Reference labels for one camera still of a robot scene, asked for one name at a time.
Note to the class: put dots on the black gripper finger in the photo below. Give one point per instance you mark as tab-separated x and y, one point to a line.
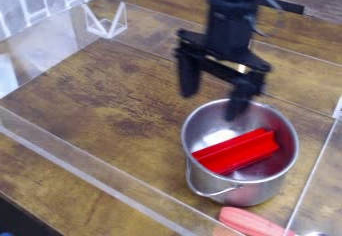
245	90
189	75

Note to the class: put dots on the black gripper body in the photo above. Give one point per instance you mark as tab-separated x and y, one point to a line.
210	60

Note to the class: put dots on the red plastic block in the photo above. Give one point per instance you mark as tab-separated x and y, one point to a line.
238	152

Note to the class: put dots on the silver metal pot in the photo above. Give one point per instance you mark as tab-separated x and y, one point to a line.
255	183

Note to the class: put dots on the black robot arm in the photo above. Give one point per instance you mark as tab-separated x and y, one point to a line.
219	52

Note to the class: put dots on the clear acrylic right barrier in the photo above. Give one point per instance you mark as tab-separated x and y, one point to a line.
317	216

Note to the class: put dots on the clear acrylic barrier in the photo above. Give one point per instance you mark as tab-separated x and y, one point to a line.
317	216
154	203

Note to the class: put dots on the clear acrylic front barrier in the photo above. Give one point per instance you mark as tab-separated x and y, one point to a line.
154	203

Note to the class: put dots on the black wall strip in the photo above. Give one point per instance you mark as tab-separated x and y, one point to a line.
289	7

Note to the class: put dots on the orange handled tool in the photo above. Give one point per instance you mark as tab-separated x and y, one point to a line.
251	224

